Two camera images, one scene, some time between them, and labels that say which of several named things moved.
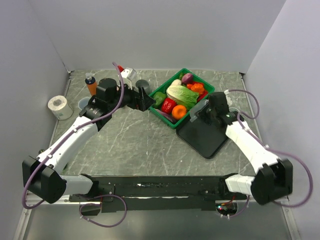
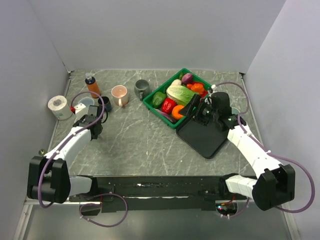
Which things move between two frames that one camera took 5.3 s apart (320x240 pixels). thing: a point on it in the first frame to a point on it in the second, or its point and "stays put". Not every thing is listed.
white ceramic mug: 83,102 stays put
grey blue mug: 142,82 stays put
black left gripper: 145,101 to 83,118
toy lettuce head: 182,95 stays put
